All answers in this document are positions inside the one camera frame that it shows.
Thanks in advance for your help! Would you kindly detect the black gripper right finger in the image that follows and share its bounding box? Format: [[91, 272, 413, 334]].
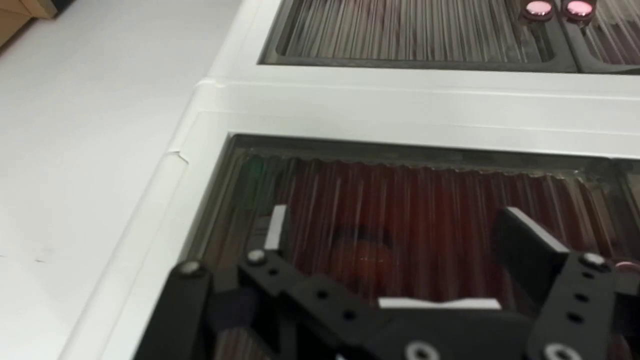
[[493, 203, 640, 360]]

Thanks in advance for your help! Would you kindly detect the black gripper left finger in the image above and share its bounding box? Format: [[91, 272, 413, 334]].
[[135, 203, 386, 360]]

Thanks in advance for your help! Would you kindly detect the dark slatted metal tray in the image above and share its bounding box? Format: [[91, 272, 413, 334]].
[[177, 131, 631, 360]]

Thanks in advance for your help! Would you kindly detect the dark translucent cupboard door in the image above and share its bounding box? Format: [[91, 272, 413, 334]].
[[563, 0, 640, 75], [626, 161, 640, 259]]

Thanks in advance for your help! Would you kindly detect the white cupboard unit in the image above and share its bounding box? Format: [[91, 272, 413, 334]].
[[197, 0, 640, 101], [57, 80, 640, 360]]

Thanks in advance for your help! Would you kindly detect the upper dark slatted tray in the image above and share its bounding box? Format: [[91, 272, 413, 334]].
[[257, 0, 579, 73]]

